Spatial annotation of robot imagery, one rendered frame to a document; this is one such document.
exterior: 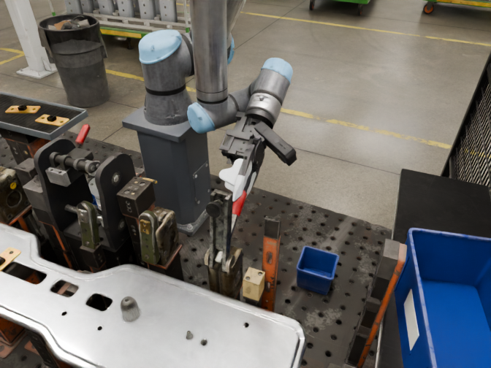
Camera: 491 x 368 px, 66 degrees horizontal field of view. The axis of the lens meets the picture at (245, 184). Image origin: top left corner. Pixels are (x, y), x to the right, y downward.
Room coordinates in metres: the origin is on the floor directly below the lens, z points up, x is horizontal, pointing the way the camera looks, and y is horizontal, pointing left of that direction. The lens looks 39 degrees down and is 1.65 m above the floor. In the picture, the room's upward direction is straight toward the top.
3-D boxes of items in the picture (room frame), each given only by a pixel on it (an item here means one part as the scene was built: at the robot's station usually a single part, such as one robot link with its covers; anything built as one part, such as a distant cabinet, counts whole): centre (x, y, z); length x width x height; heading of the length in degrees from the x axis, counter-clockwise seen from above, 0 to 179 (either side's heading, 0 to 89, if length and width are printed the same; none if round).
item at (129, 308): (0.41, 0.22, 1.02); 0.03 x 0.03 x 0.07
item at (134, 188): (0.65, 0.25, 0.91); 0.07 x 0.05 x 0.42; 158
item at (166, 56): (1.04, 0.23, 1.27); 0.13 x 0.12 x 0.14; 125
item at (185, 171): (1.03, 0.23, 0.90); 0.21 x 0.21 x 0.40; 64
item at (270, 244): (0.47, -0.05, 0.95); 0.03 x 0.01 x 0.50; 68
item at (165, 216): (0.61, 0.20, 0.88); 0.11 x 0.09 x 0.37; 158
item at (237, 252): (0.52, 0.04, 0.88); 0.07 x 0.06 x 0.35; 158
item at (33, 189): (0.73, 0.49, 0.89); 0.13 x 0.11 x 0.38; 158
